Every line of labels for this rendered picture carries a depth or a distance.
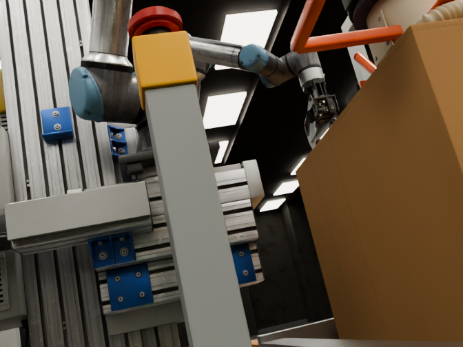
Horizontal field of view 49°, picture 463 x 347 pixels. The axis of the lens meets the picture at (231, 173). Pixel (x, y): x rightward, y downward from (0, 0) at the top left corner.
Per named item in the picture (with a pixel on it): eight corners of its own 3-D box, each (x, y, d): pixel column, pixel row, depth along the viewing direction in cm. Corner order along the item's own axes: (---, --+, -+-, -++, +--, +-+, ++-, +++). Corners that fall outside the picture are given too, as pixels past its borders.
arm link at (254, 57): (149, 20, 175) (265, 37, 147) (170, 30, 184) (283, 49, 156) (140, 52, 176) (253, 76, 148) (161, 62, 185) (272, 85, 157)
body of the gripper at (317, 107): (316, 116, 149) (306, 79, 152) (309, 127, 157) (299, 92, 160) (341, 111, 150) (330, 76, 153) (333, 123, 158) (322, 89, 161)
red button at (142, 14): (188, 28, 62) (182, 0, 63) (129, 34, 60) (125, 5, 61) (184, 58, 68) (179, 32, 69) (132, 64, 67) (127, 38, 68)
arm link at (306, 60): (294, 52, 167) (317, 40, 163) (302, 82, 164) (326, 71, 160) (282, 45, 161) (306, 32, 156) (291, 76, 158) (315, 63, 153)
